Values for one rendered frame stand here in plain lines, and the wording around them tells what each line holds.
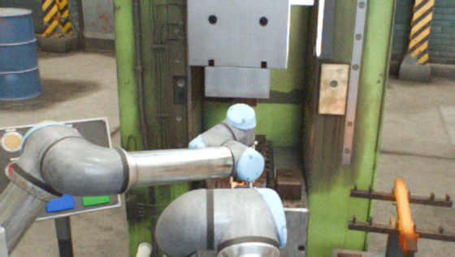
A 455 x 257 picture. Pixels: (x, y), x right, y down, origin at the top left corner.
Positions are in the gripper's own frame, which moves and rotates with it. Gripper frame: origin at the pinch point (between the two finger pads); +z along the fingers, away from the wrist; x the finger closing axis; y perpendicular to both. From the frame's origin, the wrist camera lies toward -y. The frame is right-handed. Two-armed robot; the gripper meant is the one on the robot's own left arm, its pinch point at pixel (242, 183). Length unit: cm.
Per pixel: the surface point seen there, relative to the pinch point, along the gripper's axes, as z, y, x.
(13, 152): -16, 3, -65
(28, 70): 259, -321, -245
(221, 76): -24.3, -22.5, -7.4
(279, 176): 9.3, -10.1, 12.3
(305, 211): 10.2, 3.3, 20.6
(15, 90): 271, -302, -256
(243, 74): -25.2, -23.0, -0.7
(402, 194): -1.9, 3.7, 49.8
